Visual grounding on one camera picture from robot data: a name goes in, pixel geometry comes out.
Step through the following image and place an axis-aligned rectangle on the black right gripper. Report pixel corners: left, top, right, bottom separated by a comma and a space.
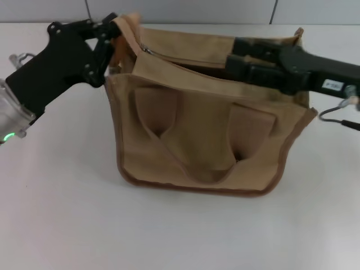
224, 36, 360, 98

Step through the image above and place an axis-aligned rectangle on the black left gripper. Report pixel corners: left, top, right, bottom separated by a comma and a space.
5, 12, 125, 116

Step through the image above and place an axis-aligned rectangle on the left gripper cable with connector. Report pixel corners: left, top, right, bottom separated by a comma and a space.
9, 51, 38, 69

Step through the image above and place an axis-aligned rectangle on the gripper cable with connector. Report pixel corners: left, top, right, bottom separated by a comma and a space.
317, 84, 360, 131
9, 51, 38, 69

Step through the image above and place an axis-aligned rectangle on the khaki fabric food bag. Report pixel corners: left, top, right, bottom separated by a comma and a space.
106, 11, 318, 199

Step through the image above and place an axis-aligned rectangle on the right gripper cable with connector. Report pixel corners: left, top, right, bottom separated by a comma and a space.
317, 84, 360, 131

